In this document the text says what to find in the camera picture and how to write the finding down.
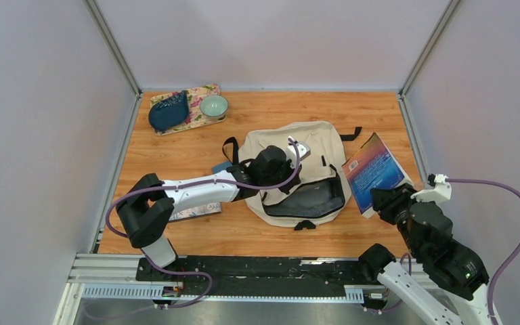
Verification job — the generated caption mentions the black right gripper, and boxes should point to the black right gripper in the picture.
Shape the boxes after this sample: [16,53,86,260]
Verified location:
[368,182,425,258]

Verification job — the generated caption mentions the cream canvas backpack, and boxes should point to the cream canvas backpack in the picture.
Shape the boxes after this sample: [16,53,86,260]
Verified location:
[223,121,362,230]

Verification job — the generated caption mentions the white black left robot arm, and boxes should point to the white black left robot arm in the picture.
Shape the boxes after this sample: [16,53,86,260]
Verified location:
[106,138,310,281]

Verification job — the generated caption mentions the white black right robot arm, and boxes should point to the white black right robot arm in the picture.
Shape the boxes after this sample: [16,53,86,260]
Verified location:
[359,181,500,324]

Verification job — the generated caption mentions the small blue wallet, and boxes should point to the small blue wallet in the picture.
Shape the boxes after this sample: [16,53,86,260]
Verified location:
[211,161,232,174]

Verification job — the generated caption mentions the light green ceramic bowl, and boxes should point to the light green ceramic bowl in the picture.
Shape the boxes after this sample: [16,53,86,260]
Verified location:
[200,95,229,118]

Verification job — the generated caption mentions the floral pattern tray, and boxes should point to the floral pattern tray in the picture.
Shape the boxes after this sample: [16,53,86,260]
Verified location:
[149,83,224,135]

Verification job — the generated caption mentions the dark blue leaf-shaped dish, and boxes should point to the dark blue leaf-shaped dish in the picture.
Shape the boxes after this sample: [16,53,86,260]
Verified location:
[148,91,190,132]

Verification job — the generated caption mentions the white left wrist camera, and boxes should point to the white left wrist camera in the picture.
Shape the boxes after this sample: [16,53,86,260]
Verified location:
[284,136,311,163]

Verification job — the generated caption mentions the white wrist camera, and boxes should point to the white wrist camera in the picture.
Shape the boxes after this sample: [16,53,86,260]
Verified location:
[284,136,311,163]
[411,174,452,204]

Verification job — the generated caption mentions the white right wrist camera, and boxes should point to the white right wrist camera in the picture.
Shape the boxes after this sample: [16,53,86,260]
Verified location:
[411,174,452,204]

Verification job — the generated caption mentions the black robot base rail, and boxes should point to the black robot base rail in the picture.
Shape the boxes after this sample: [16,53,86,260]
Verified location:
[135,255,378,298]

